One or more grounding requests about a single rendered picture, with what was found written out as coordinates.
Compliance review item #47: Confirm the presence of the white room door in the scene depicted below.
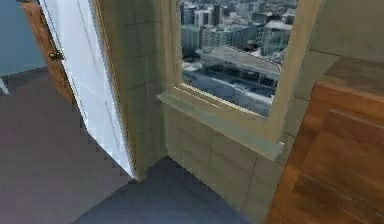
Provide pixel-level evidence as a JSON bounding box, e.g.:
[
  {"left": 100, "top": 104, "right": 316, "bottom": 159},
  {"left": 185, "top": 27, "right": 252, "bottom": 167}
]
[{"left": 38, "top": 0, "right": 137, "bottom": 179}]

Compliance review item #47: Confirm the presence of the brown wooden cupboard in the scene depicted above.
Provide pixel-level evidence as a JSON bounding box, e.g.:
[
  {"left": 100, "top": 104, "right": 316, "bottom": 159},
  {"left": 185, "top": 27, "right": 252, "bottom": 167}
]
[{"left": 264, "top": 56, "right": 384, "bottom": 224}]

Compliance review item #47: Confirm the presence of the brown wooden door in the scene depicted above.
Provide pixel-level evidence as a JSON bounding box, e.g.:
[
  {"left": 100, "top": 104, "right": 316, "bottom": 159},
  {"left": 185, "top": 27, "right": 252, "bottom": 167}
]
[{"left": 16, "top": 0, "right": 77, "bottom": 105}]

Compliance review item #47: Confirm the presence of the window with beige frame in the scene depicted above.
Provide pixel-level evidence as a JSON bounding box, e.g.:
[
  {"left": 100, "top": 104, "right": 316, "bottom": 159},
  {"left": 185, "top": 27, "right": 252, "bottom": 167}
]
[{"left": 156, "top": 0, "right": 324, "bottom": 162}]

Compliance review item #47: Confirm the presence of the brass door handle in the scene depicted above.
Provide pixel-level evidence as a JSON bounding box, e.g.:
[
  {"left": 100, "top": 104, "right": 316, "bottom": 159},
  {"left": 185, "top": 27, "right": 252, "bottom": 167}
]
[{"left": 48, "top": 50, "right": 65, "bottom": 62}]

